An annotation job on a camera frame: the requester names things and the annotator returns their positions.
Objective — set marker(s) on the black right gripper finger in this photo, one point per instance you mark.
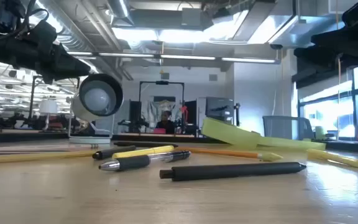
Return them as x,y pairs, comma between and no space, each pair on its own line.
319,56

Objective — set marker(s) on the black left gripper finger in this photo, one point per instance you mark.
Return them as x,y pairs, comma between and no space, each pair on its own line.
70,67

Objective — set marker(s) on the short black stylus pen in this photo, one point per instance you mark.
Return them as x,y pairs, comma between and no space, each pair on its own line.
113,152

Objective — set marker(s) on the yellow pencil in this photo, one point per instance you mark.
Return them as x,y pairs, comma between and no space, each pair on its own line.
26,157

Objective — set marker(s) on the yellow highlighter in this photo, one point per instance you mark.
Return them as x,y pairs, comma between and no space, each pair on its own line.
337,158
145,151

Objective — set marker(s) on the black pen with clear barrel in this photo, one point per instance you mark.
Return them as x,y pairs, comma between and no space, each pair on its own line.
135,162

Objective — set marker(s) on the translucent yellow-green supply box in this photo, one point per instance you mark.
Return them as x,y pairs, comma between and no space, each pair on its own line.
228,133

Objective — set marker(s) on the orange pencil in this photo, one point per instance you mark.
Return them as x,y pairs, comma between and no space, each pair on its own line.
228,153

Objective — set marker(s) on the matte black pen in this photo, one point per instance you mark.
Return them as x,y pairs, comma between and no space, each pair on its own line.
228,171

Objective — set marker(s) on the white shaded table lamp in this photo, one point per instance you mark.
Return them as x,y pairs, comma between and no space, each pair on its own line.
48,106

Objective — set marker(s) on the ceiling tube light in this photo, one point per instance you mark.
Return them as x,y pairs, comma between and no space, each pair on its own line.
187,57
126,55
249,60

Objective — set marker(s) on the grey office chair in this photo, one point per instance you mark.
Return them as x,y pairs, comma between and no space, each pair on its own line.
281,127

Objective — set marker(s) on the person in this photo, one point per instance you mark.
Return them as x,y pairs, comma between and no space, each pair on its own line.
166,123

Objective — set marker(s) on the grey metal cabinet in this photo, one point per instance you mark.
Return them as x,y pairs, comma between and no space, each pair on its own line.
219,109

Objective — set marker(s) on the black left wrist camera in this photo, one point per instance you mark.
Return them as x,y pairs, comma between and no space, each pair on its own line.
42,32

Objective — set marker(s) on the black rectangular stand frame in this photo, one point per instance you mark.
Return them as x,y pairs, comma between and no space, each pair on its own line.
162,82

